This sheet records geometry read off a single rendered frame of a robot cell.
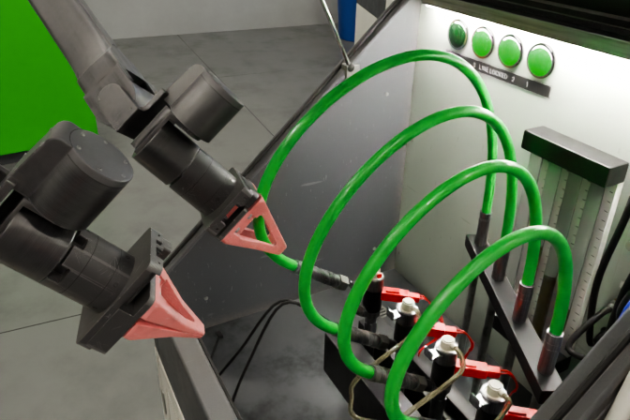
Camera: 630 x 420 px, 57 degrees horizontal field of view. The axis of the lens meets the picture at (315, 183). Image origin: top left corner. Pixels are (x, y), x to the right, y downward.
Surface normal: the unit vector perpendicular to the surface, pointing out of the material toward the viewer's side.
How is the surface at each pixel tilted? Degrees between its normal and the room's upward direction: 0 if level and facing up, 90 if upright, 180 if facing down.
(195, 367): 0
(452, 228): 90
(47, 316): 0
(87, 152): 44
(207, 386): 0
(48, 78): 90
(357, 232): 90
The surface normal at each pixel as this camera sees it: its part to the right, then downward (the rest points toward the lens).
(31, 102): 0.52, 0.40
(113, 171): 0.70, -0.68
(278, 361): 0.02, -0.89
